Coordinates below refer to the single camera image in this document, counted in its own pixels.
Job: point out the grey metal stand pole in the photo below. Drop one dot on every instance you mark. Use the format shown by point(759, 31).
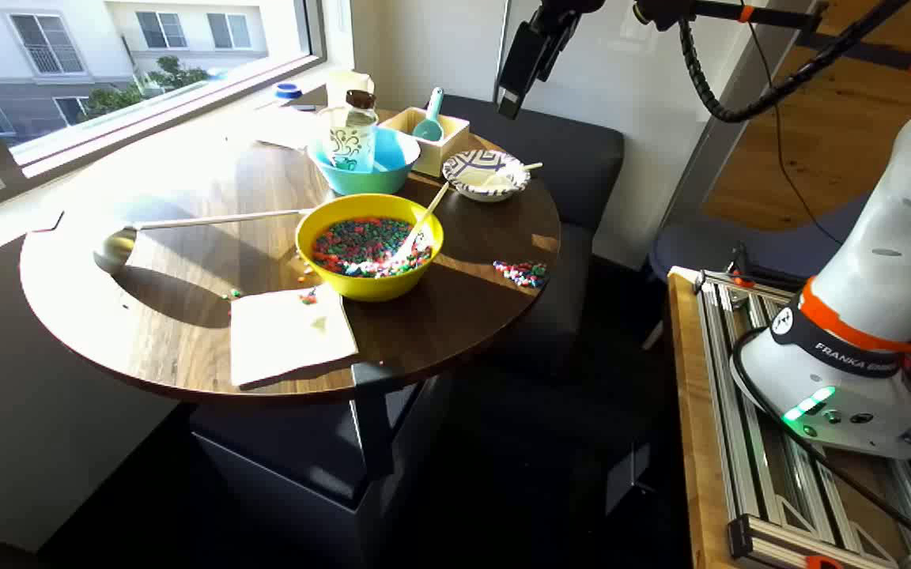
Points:
point(730, 126)

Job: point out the wooden spoon in yellow bowl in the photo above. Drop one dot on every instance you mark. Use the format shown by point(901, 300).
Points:
point(420, 222)

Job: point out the square wooden box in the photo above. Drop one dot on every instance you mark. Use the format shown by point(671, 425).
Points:
point(443, 144)

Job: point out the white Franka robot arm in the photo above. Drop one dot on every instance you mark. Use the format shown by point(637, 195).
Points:
point(886, 264)

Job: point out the teal plastic bowl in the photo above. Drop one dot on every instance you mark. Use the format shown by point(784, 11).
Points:
point(395, 166)

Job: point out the wooden base board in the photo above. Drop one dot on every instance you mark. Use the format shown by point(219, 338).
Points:
point(700, 462)

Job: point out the yellow bowl with coloured beads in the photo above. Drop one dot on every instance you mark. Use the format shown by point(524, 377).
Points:
point(367, 276)

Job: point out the small glass jar dark lid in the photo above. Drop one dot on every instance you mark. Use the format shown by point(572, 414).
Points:
point(357, 104)

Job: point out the round wooden table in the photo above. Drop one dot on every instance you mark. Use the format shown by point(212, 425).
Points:
point(139, 316)

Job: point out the clear glass cup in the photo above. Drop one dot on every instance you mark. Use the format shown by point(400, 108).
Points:
point(352, 145)

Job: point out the dark grey upholstered bench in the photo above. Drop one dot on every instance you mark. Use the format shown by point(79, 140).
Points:
point(570, 159)

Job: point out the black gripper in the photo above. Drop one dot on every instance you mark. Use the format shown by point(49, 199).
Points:
point(556, 20)

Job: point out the window with dark frame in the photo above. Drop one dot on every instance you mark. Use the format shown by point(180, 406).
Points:
point(12, 145)

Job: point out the dark storage ottoman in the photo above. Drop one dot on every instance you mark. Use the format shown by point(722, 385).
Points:
point(297, 462)

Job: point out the white and black patterned bowl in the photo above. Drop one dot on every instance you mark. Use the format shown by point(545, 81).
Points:
point(484, 170)

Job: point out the black bar with orange clips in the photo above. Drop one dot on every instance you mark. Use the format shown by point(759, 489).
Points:
point(773, 12)

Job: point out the white paper napkin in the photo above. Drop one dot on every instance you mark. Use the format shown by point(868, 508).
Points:
point(289, 335)

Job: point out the small pile of coloured beads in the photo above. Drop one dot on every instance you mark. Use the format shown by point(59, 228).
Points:
point(519, 274)

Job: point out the blue round lid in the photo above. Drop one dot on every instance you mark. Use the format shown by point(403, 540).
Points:
point(289, 88)

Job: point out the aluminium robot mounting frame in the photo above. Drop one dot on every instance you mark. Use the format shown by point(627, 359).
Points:
point(767, 462)

